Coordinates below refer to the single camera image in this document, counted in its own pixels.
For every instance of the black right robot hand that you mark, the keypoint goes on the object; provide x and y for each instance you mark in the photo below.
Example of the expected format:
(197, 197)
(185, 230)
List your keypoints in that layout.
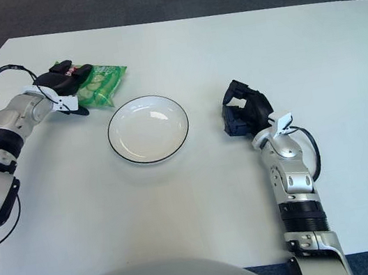
(256, 107)

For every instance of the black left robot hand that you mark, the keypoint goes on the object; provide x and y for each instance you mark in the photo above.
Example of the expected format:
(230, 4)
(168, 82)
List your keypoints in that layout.
(58, 81)

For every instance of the green chips snack bag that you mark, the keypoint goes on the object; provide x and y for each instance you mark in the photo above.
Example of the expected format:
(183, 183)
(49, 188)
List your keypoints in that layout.
(104, 83)

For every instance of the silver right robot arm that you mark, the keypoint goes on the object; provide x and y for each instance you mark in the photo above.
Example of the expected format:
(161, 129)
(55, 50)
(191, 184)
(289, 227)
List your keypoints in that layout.
(297, 178)

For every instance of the white plate black rim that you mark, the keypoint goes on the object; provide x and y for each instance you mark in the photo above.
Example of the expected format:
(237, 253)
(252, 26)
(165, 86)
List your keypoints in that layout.
(148, 133)

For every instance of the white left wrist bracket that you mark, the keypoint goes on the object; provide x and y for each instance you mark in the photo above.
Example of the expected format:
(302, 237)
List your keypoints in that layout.
(68, 103)

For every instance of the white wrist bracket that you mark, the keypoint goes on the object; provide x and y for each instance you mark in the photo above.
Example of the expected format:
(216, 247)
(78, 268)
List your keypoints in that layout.
(68, 103)
(282, 122)

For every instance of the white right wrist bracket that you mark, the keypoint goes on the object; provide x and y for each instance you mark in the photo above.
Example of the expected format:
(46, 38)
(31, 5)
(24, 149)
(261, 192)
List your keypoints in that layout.
(282, 122)

